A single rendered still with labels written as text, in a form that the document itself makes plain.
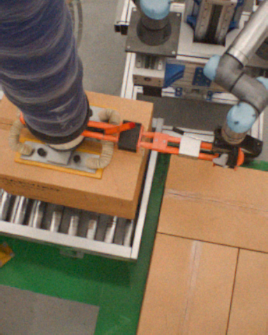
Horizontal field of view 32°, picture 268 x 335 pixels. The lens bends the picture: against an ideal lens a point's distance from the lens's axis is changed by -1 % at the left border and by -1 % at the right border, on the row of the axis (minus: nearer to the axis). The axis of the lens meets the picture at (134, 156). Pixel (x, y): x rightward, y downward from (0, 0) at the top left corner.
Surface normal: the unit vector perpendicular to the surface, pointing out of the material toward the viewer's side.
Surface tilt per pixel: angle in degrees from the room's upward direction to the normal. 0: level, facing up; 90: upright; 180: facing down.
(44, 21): 79
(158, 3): 7
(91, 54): 0
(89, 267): 0
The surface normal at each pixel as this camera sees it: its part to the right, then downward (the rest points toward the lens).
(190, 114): 0.00, -0.30
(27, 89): -0.05, 0.88
